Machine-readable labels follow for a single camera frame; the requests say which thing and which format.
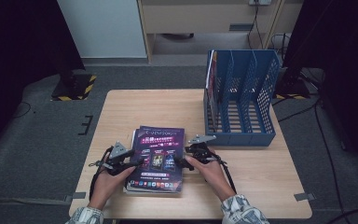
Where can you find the purple cover book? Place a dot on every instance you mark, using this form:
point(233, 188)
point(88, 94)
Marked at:
point(158, 146)

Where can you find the dark curtain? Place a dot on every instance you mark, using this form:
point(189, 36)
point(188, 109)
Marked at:
point(341, 46)
point(18, 46)

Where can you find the light wooden cabinet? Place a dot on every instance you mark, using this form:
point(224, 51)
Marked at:
point(199, 18)

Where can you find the white cabinet panel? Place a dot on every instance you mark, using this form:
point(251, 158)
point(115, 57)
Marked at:
point(105, 28)

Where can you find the person's left hand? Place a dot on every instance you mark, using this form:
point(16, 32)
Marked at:
point(107, 186)

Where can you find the white book with picture grid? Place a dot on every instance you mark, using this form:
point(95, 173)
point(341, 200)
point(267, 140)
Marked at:
point(149, 193)

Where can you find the blue plastic file rack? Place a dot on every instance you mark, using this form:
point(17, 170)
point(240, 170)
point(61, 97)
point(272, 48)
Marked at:
point(239, 138)

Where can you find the black book with red cover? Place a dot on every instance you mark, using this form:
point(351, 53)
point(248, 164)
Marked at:
point(212, 87)

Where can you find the person's right hand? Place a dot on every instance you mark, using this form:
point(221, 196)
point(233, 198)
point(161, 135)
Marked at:
point(213, 177)

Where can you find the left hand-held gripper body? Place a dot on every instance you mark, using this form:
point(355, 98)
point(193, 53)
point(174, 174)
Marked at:
point(118, 161)

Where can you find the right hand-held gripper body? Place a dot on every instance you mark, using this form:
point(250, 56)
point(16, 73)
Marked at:
point(202, 152)

